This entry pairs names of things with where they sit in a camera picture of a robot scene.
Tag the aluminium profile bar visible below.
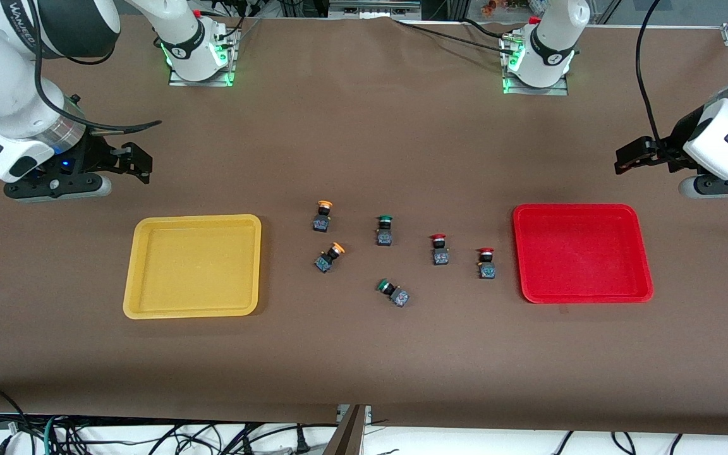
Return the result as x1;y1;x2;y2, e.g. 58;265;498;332
322;404;372;455

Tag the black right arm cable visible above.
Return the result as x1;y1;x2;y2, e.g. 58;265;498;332
33;28;163;135

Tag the grey metal box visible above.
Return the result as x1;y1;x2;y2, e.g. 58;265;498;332
327;0;423;20

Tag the black table cable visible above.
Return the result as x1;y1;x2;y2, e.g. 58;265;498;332
462;17;524;41
392;18;511;52

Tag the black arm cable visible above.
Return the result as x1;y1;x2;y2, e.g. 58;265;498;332
634;0;667;145
33;28;163;135

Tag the yellow plastic tray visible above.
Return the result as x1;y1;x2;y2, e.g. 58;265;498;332
123;214;262;320

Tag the green floor cable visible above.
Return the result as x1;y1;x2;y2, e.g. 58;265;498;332
43;415;65;455

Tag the red push button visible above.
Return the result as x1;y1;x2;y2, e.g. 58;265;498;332
476;247;497;280
430;233;451;266

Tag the brown table cloth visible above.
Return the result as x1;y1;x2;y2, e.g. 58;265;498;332
0;14;728;437

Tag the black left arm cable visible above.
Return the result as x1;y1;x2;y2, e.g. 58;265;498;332
634;0;667;145

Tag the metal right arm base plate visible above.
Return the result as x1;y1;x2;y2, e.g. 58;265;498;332
168;27;241;88

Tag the yellow push button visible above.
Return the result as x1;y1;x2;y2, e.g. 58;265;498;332
314;242;346;274
312;200;334;233

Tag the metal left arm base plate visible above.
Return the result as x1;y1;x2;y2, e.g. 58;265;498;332
502;35;571;97

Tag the red plastic tray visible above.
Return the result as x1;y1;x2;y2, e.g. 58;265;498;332
513;203;654;305

